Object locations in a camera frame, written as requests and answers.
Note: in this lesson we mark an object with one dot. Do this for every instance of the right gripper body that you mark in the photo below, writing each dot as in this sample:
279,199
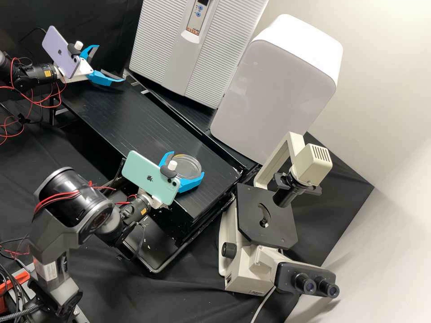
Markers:
154,203

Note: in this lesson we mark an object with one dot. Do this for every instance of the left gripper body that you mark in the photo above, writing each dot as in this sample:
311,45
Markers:
84,70

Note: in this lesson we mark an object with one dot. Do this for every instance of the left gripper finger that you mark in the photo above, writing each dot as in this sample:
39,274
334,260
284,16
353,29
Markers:
89,49
101,78

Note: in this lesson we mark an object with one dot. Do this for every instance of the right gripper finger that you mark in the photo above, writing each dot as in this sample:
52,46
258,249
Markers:
190,186
166,155

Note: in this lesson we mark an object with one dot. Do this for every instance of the petri dish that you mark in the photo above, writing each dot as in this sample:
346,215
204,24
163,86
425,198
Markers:
188,166

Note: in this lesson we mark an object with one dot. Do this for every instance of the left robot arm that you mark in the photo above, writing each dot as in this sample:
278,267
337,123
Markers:
33,74

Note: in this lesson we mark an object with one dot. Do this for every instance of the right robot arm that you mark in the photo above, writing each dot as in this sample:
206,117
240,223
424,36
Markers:
67,202

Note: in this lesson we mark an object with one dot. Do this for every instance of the black platform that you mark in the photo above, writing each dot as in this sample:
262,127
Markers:
134,128
198,124

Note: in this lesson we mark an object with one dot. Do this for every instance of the black tray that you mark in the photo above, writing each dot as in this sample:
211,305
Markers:
158,249

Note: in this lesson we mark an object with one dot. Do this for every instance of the cream microscope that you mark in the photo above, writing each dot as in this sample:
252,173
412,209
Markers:
249,215

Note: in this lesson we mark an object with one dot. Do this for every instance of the incubator door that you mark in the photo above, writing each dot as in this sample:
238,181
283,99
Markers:
161,50

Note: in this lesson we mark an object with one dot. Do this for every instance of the white box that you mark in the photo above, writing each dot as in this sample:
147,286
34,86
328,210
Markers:
276,91

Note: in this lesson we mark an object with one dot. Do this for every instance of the right wrist camera phone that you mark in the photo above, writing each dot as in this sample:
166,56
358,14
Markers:
148,176

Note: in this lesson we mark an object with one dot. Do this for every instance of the wrist camera phone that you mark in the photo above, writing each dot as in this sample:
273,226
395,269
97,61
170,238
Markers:
60,50
148,176

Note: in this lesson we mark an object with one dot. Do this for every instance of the left wrist camera phone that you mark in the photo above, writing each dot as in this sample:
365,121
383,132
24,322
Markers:
60,50

